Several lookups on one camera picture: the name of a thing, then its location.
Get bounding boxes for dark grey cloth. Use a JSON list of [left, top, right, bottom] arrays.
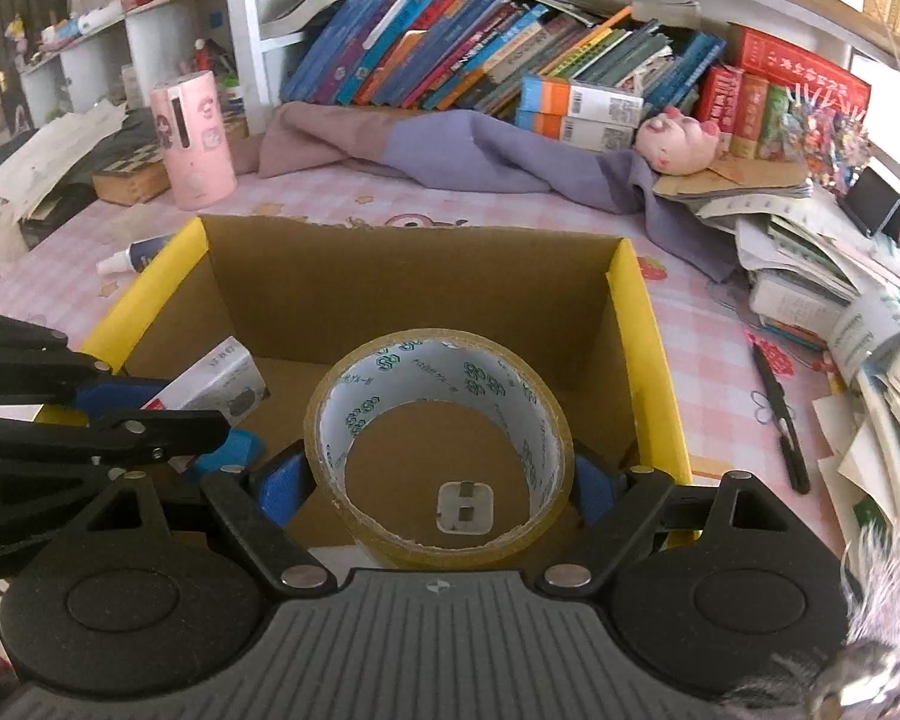
[[67, 111, 167, 188]]

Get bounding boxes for yellow cardboard box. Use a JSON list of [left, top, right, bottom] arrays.
[[82, 214, 695, 550]]

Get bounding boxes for white glue bottle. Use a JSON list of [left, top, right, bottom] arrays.
[[96, 232, 179, 276]]

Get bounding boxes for person's fuzzy grey clothing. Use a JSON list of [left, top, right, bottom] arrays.
[[720, 517, 900, 720]]

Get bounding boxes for red hardcover book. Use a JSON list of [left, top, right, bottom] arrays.
[[694, 64, 745, 156], [731, 75, 770, 160]]

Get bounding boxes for bent white paperback book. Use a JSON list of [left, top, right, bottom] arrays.
[[259, 0, 362, 44]]

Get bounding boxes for clear packing tape roll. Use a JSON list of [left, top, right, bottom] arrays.
[[304, 328, 575, 569]]

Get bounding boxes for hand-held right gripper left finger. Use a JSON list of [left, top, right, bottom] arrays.
[[60, 448, 338, 601]]

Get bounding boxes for thick red dictionary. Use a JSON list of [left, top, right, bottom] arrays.
[[727, 24, 872, 117]]

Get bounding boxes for bunch of pens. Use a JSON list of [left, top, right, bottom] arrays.
[[191, 36, 245, 115]]

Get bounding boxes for beige cloth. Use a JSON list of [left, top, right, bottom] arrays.
[[0, 191, 29, 280]]

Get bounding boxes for pile of papers and books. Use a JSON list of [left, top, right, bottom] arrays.
[[690, 187, 900, 563]]

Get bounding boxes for white side shelf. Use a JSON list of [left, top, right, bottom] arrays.
[[15, 0, 250, 132]]

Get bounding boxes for green hardcover book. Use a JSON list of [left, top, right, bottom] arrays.
[[757, 82, 794, 164]]

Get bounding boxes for white paper sheets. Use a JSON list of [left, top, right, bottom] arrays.
[[0, 101, 130, 227]]

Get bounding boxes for black utility knife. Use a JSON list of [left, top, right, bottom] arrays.
[[748, 341, 812, 496]]

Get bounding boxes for orange and blue carton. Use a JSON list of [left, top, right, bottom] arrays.
[[514, 109, 638, 153], [521, 75, 646, 126]]

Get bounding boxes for brown cardboard sheet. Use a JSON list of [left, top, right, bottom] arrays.
[[652, 154, 816, 205]]

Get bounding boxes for pink pig plush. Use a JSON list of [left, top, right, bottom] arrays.
[[634, 106, 722, 177]]

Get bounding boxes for small white and grey carton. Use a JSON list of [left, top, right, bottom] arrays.
[[141, 336, 271, 428]]

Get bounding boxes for pink cylindrical humidifier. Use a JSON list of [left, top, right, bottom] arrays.
[[148, 70, 239, 212]]

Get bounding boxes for rolled printed paper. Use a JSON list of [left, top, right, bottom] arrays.
[[829, 292, 900, 391]]

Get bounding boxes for purple and mauve cloth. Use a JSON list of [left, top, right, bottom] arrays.
[[251, 101, 743, 282]]

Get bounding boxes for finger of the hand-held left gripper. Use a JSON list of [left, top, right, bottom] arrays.
[[0, 306, 172, 421], [0, 406, 265, 477]]

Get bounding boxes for colourful cartoon packet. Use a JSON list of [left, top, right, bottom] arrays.
[[787, 86, 872, 190]]

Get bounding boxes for wooden chess box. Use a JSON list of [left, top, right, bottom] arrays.
[[90, 142, 196, 206]]

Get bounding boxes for white charger plug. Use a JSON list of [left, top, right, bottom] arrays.
[[436, 481, 493, 538]]

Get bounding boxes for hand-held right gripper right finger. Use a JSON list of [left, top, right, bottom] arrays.
[[534, 452, 803, 601]]

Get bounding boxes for black phone stand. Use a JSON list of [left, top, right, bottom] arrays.
[[844, 165, 900, 241]]

